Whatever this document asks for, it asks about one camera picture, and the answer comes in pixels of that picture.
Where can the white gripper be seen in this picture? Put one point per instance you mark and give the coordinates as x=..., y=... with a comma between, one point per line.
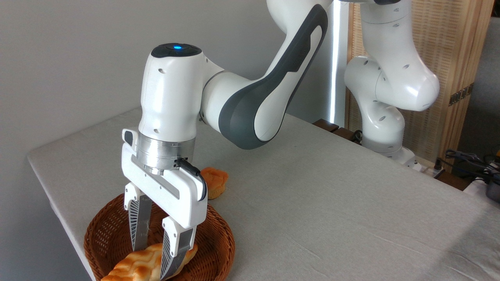
x=164, y=187

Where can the long braided bread loaf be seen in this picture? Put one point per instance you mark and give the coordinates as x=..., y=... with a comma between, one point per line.
x=133, y=266

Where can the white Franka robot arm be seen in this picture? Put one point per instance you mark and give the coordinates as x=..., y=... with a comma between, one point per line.
x=172, y=97

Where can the small round bread bun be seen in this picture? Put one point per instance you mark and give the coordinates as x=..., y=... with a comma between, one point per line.
x=216, y=181

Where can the brown wicker basket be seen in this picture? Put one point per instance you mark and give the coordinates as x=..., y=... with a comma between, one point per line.
x=218, y=249

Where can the grey tablecloth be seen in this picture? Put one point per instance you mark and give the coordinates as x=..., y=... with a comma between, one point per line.
x=332, y=203

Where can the dark wooden block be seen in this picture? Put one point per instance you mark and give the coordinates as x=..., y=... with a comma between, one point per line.
x=345, y=133
x=326, y=125

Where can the black power plug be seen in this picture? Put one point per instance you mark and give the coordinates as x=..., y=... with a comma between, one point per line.
x=439, y=164

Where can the metal screen hinge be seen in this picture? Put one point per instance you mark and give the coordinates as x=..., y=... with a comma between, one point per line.
x=461, y=94

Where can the wooden folding screen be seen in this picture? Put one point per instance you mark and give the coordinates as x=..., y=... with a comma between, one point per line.
x=449, y=39

